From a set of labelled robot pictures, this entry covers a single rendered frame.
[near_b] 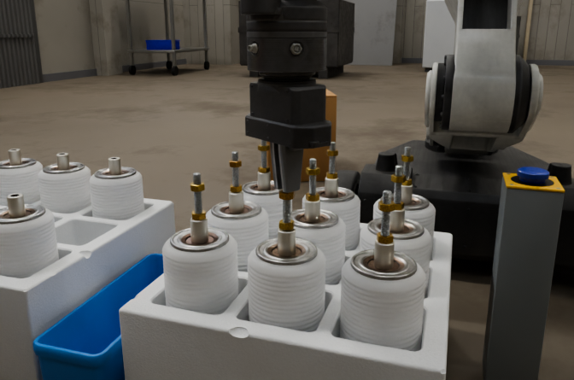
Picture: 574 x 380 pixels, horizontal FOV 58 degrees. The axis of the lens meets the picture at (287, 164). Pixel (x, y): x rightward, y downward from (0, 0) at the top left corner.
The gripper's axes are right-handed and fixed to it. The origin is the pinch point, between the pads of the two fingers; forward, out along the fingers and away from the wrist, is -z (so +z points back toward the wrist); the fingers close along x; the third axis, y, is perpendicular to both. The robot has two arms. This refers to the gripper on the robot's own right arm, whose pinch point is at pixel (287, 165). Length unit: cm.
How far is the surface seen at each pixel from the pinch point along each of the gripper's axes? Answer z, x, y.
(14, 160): -10, 67, 16
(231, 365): -22.6, -0.7, 8.8
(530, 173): -3.3, -14.4, -30.1
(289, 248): -10.2, -1.0, 0.4
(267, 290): -14.0, -1.8, 4.4
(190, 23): 24, 694, -368
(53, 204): -17, 55, 13
